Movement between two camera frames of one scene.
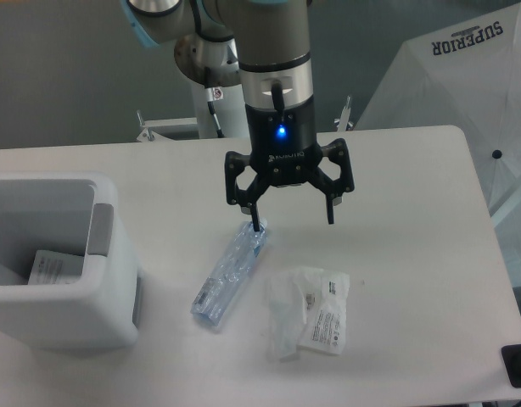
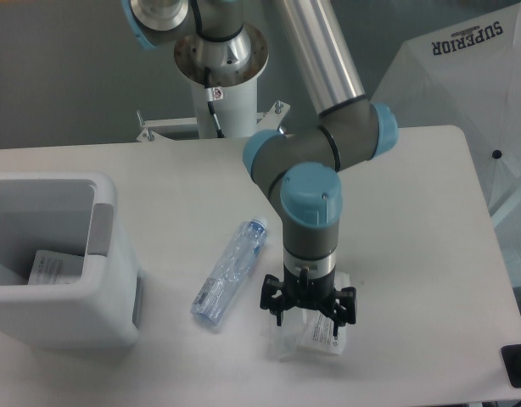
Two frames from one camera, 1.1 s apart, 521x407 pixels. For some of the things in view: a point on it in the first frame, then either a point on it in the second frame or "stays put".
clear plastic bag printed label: [307, 309] stays put
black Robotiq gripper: [282, 148] -> [319, 292]
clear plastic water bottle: [236, 263] stays put
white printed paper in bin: [53, 268] stays put
